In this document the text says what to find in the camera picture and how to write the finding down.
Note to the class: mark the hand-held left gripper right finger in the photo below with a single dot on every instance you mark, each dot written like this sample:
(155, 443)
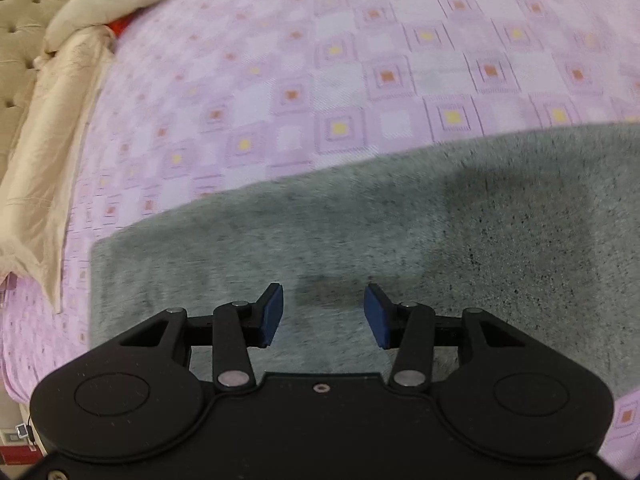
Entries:
(377, 317)

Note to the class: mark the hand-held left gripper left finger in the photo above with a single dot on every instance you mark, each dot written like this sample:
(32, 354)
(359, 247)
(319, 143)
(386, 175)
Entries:
(270, 317)

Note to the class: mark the grey fleece pants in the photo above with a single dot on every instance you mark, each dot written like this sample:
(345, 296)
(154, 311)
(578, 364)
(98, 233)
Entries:
(450, 260)

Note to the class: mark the beige pillow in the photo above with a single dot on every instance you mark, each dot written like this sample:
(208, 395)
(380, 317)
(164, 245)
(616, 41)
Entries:
(50, 160)

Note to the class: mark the small red cloth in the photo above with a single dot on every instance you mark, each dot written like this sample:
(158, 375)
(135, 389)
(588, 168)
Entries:
(120, 24)

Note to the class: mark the beige tufted headboard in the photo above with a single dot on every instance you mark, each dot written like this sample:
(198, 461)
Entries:
(20, 25)

